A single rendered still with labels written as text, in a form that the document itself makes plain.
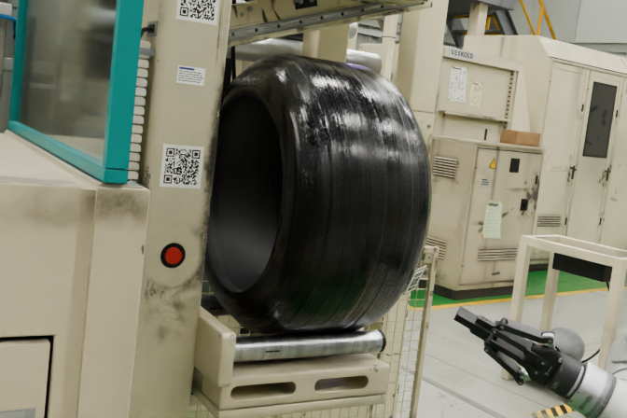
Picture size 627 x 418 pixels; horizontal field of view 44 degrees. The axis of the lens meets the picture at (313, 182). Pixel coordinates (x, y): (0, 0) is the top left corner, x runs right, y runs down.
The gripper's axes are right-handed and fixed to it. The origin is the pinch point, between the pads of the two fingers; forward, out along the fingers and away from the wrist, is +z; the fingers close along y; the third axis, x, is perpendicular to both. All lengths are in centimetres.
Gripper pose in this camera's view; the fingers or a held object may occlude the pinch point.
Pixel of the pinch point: (473, 322)
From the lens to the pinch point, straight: 149.2
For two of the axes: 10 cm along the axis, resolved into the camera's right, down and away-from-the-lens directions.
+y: -3.3, 7.9, 5.1
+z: -8.5, -4.9, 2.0
